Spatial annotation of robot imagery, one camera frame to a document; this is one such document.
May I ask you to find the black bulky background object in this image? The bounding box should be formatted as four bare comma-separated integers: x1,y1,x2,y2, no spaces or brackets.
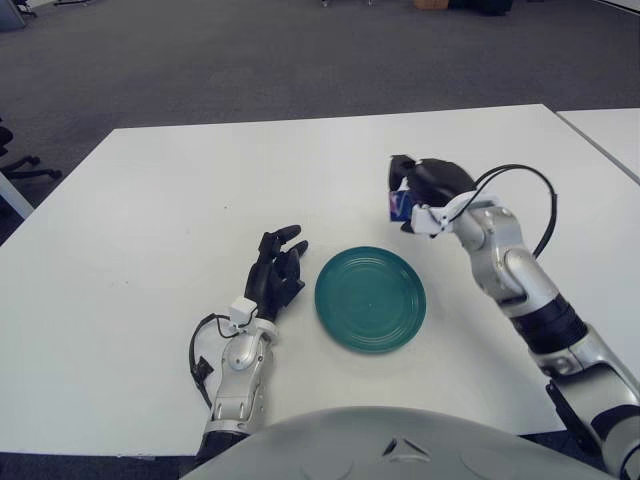
449,0,514,14

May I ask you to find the purple blue gum pack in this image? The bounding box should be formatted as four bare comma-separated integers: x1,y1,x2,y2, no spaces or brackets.
388,187,414,223

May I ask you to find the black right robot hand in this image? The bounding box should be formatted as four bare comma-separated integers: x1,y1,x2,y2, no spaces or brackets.
387,155,476,234

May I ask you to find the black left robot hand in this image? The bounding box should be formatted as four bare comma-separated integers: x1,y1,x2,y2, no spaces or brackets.
244,224,310,322

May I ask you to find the grey robot torso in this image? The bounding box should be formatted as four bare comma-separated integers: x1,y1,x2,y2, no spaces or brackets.
180,405,616,480

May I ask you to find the green round plate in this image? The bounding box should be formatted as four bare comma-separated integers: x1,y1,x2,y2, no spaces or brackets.
314,246,428,355

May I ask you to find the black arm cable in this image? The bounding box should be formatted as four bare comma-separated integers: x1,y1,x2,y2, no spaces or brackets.
469,163,559,259
188,313,236,409

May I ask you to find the black office chair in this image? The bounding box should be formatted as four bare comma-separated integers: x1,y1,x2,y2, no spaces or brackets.
0,117,63,189

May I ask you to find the white neighbouring table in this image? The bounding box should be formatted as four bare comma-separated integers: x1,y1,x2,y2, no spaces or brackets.
556,107,640,184

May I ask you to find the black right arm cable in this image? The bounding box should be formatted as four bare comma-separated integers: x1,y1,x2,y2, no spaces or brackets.
469,163,559,259

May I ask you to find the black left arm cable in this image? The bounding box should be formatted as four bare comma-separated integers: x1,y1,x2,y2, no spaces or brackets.
188,313,236,409

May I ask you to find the white desk with leg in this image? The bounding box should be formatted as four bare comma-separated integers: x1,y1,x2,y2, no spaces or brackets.
0,169,35,221

